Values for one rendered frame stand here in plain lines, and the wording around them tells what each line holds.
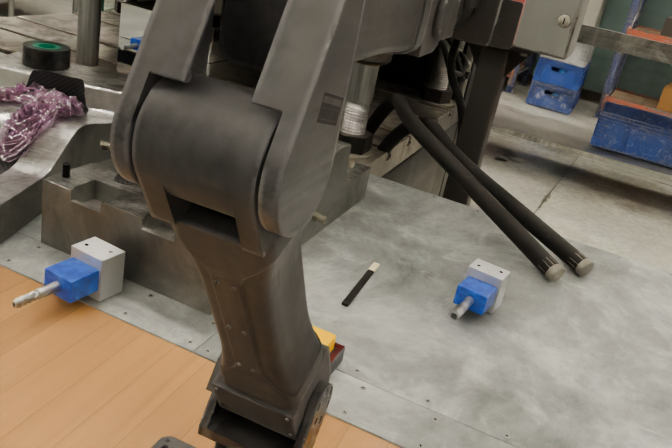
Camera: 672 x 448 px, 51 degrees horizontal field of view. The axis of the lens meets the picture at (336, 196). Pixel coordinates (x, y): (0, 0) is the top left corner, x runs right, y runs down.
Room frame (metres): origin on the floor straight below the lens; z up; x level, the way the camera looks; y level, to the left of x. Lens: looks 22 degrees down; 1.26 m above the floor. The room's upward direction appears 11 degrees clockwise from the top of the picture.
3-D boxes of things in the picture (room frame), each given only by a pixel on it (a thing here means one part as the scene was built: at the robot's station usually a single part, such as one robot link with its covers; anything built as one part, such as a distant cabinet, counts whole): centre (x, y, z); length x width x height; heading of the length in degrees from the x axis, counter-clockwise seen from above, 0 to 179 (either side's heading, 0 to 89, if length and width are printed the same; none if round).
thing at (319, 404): (0.44, 0.02, 0.90); 0.09 x 0.06 x 0.06; 72
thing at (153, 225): (0.76, 0.19, 0.87); 0.05 x 0.05 x 0.04; 70
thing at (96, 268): (0.67, 0.28, 0.83); 0.13 x 0.05 x 0.05; 155
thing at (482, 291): (0.83, -0.20, 0.83); 0.13 x 0.05 x 0.05; 153
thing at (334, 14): (0.44, 0.02, 1.17); 0.30 x 0.09 x 0.12; 162
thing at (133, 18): (1.92, 0.40, 0.87); 0.50 x 0.27 x 0.17; 160
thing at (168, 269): (0.99, 0.16, 0.87); 0.50 x 0.26 x 0.14; 160
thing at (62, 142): (1.03, 0.52, 0.86); 0.50 x 0.26 x 0.11; 177
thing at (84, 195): (0.79, 0.29, 0.87); 0.05 x 0.05 x 0.04; 70
